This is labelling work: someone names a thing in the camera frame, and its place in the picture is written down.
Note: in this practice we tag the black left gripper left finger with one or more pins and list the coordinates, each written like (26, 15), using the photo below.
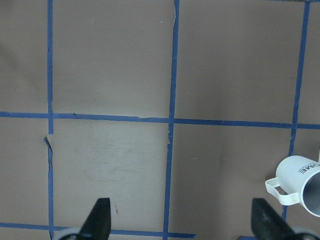
(97, 225)

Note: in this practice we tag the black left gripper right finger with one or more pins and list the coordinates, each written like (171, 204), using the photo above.
(266, 224)

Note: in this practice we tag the white ceramic mug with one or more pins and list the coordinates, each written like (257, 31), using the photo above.
(297, 181)

